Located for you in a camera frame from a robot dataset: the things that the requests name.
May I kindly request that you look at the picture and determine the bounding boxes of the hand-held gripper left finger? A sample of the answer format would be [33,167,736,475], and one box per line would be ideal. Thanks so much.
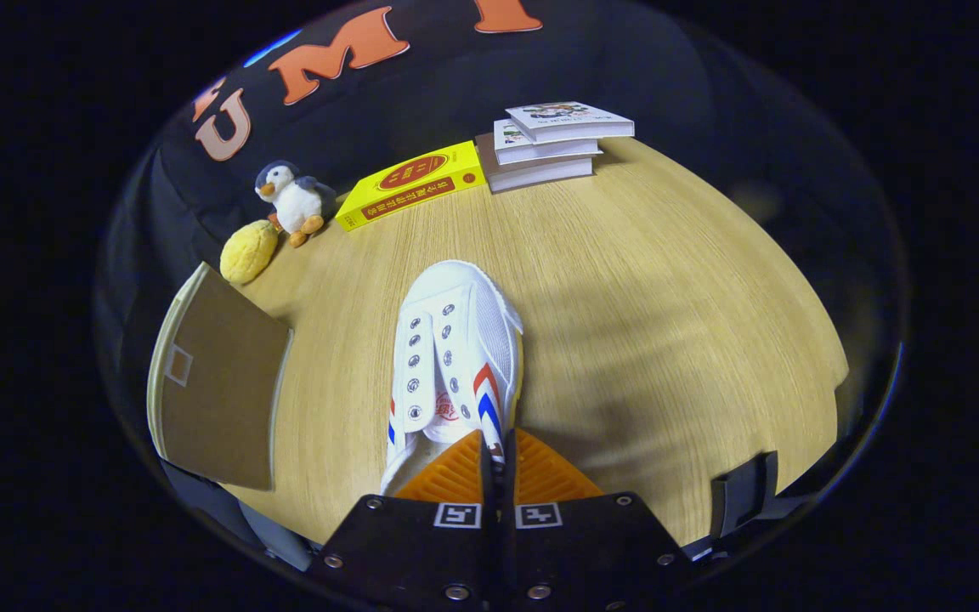
[311,429,501,612]

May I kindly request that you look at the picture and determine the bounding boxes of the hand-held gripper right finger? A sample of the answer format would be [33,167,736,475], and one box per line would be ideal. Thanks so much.
[503,428,694,612]

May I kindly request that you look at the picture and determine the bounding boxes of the white canvas shoe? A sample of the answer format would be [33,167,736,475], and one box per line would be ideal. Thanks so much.
[381,260,526,496]

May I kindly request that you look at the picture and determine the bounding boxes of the beige fabric storage box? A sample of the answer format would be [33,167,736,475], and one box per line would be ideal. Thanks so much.
[147,262,293,492]

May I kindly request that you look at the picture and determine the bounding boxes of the yellow plush ball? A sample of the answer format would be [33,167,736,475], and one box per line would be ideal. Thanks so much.
[219,219,280,285]

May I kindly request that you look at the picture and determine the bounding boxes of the yellow book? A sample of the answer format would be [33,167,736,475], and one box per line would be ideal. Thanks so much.
[335,140,488,232]

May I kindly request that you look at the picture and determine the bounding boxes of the penguin plush toy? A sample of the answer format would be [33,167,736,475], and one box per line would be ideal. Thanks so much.
[254,160,337,248]

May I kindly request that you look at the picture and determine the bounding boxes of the white illustrated cover book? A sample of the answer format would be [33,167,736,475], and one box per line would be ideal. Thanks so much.
[505,101,635,144]
[493,119,603,166]

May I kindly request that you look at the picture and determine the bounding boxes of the black plastic bracket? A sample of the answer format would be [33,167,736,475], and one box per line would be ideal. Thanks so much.
[709,450,781,540]

